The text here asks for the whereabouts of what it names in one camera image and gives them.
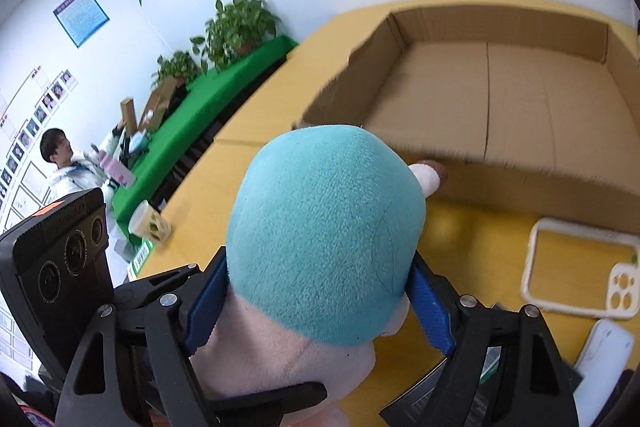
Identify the large potted green plant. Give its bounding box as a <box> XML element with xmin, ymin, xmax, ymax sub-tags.
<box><xmin>190</xmin><ymin>0</ymin><xmax>281</xmax><ymax>72</ymax></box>

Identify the cream cup with pattern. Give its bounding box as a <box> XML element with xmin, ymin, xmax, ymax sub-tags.
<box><xmin>128</xmin><ymin>200</ymin><xmax>172</xmax><ymax>245</ymax></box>

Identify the person in white jacket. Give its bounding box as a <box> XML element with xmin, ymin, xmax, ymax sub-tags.
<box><xmin>40</xmin><ymin>124</ymin><xmax>122</xmax><ymax>205</ymax></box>

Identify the shallow cardboard box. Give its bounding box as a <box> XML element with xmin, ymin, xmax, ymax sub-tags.
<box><xmin>300</xmin><ymin>4</ymin><xmax>639</xmax><ymax>233</ymax></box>

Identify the blue framed wall notice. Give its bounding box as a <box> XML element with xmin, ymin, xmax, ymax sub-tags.
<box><xmin>53</xmin><ymin>0</ymin><xmax>110</xmax><ymax>48</ymax></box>

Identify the small potted green plant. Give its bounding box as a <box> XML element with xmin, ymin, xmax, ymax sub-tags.
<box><xmin>152</xmin><ymin>51</ymin><xmax>202</xmax><ymax>88</ymax></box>

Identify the teal pink plush toy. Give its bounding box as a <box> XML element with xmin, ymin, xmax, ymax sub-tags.
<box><xmin>192</xmin><ymin>124</ymin><xmax>447</xmax><ymax>426</ymax></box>

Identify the cardboard box on side table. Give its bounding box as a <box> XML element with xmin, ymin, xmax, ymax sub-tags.
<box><xmin>138</xmin><ymin>77</ymin><xmax>177</xmax><ymax>132</ymax></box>

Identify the black product box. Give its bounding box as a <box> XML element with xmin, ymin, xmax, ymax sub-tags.
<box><xmin>394</xmin><ymin>305</ymin><xmax>584</xmax><ymax>427</ymax></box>

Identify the white rectangular device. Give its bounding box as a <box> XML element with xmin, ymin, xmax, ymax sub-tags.
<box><xmin>574</xmin><ymin>319</ymin><xmax>634</xmax><ymax>426</ymax></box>

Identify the green covered side table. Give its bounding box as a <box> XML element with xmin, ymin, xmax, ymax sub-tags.
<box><xmin>112</xmin><ymin>36</ymin><xmax>297</xmax><ymax>233</ymax></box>

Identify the cream phone case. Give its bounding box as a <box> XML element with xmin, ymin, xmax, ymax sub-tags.
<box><xmin>521</xmin><ymin>218</ymin><xmax>639</xmax><ymax>320</ymax></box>

